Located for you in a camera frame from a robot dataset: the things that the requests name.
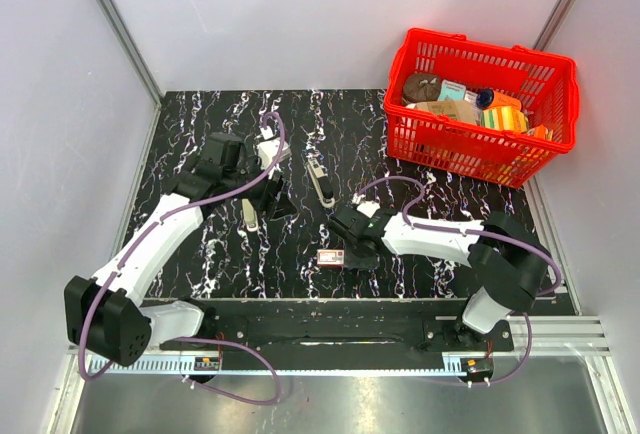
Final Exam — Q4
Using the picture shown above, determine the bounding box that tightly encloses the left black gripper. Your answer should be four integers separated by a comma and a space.
224, 156, 298, 220

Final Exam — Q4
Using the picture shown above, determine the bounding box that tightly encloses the beige stapler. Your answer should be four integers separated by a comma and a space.
242, 199, 259, 232

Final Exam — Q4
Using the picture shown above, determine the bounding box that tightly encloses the red white staple box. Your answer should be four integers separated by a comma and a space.
316, 249, 345, 267

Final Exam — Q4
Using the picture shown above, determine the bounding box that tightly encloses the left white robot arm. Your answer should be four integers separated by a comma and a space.
64, 128, 294, 366

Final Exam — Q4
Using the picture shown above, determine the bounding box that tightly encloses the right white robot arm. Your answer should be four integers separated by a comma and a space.
328, 202, 550, 350

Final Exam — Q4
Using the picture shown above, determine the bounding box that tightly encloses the brown round object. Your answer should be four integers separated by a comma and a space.
402, 73, 442, 104

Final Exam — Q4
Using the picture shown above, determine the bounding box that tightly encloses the brown cardboard package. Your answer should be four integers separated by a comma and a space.
406, 100, 483, 125

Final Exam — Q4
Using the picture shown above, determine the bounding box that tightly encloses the teal small box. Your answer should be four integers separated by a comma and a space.
438, 80, 467, 101

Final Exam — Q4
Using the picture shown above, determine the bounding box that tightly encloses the red plastic basket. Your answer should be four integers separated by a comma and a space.
384, 28, 580, 187

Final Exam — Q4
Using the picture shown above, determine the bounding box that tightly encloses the blue capped orange bottle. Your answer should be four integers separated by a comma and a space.
476, 89, 522, 110

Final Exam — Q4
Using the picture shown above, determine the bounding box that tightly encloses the yellow green sponge pack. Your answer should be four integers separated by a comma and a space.
483, 106, 529, 133

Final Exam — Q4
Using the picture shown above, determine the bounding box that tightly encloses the orange small box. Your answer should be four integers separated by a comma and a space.
522, 125, 553, 141

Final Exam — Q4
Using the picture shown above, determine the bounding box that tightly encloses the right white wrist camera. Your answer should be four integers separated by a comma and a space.
352, 194, 380, 218

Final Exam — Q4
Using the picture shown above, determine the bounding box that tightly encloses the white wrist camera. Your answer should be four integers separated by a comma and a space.
352, 194, 380, 218
257, 126, 291, 178

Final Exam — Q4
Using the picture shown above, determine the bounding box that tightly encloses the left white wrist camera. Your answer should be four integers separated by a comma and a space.
257, 126, 291, 178

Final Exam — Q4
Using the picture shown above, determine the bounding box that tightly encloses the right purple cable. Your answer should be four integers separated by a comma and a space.
354, 176, 562, 387

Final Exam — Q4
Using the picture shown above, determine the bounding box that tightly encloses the purple cable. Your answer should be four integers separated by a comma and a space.
78, 112, 289, 405
354, 176, 562, 387

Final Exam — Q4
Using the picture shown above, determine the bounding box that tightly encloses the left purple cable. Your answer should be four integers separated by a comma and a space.
78, 112, 289, 405

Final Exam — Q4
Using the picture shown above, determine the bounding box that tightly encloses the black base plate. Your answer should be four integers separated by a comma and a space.
159, 298, 514, 373

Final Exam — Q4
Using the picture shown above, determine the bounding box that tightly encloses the aluminium rail frame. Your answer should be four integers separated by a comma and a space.
78, 317, 609, 378

